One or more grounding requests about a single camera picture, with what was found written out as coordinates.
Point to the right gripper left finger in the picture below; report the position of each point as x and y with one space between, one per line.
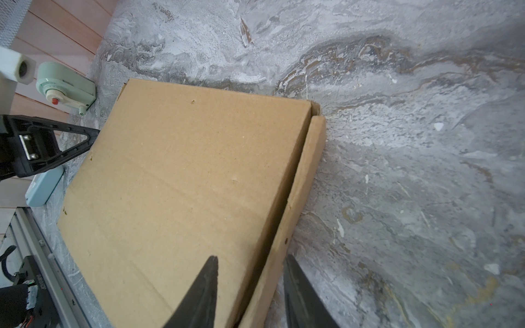
197 308

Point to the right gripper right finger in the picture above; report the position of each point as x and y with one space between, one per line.
304 308

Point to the brown cardboard box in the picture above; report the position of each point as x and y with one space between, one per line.
181 173

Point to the white wire mesh shelf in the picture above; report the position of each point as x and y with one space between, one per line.
12 14

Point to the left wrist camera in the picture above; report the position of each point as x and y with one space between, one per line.
15 68

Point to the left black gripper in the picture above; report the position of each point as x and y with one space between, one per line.
34 145

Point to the aluminium front rail frame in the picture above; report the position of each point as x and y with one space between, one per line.
24 233

